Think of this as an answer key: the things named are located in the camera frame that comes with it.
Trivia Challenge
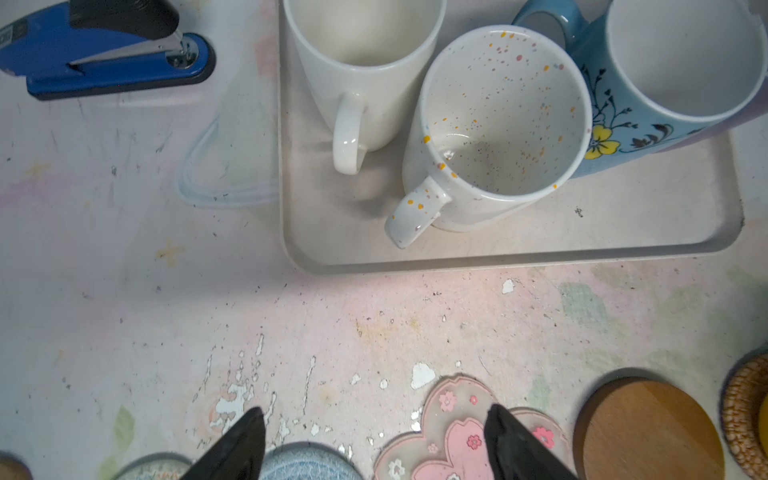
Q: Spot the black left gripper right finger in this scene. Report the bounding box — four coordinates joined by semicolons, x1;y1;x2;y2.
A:
483;404;577;480

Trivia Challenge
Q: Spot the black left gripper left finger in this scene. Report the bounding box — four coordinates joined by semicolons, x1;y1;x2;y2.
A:
181;407;266;480

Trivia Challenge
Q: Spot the pink flower coaster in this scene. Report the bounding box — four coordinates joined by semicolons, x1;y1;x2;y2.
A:
373;375;571;480

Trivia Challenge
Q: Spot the grey blue woven coaster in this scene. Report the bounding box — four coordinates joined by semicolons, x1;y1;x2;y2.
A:
259;442;363;480

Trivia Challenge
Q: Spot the white zigzag woven coaster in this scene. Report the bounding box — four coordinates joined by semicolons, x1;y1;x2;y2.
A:
114;458;191;480

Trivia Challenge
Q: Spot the brown round coaster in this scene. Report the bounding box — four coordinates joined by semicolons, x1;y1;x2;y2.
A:
573;377;725;479

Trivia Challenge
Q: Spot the paw print coaster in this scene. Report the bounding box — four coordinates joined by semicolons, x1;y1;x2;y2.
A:
0;457;33;480

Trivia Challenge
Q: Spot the cork woven coaster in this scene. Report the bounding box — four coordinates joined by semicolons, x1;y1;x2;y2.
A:
720;353;767;479

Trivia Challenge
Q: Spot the beige serving tray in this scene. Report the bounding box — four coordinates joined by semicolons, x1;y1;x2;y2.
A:
279;22;744;275

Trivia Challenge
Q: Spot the yellow mug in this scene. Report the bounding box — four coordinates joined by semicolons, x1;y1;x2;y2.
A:
757;395;768;456

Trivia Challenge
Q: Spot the lavender mug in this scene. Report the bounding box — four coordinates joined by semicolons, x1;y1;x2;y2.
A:
665;81;768;152

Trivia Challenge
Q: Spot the white mug right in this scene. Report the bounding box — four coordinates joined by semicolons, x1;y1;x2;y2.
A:
384;25;593;248

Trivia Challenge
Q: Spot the white mug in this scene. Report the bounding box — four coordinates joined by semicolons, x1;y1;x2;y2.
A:
283;0;447;175
384;25;593;248

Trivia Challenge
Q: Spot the light blue patterned mug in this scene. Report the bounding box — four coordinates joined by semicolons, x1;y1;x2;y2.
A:
513;0;767;177

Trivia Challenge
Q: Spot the white mug left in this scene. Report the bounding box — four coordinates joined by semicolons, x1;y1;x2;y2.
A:
283;0;447;175

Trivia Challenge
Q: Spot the blue black stapler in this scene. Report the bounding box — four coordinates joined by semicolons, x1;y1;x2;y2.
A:
1;1;216;100

